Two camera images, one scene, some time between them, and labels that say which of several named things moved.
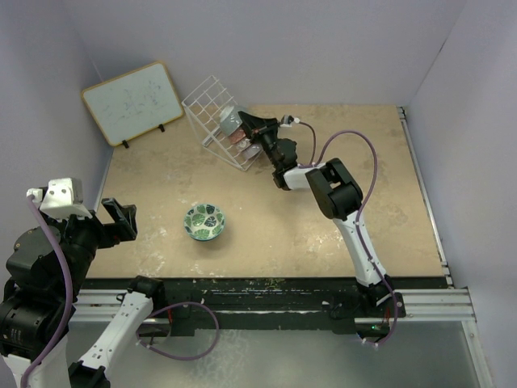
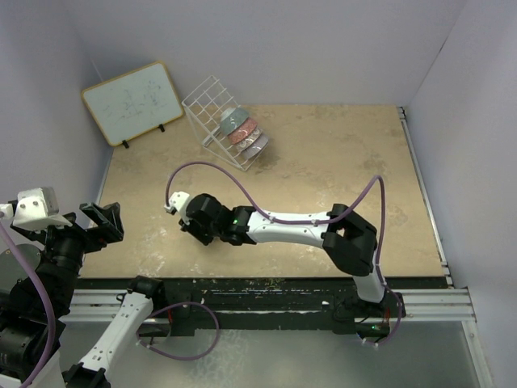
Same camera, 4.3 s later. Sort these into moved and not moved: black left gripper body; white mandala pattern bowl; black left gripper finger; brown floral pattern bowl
Moved: black left gripper finger
Not moved: black left gripper body; white mandala pattern bowl; brown floral pattern bowl
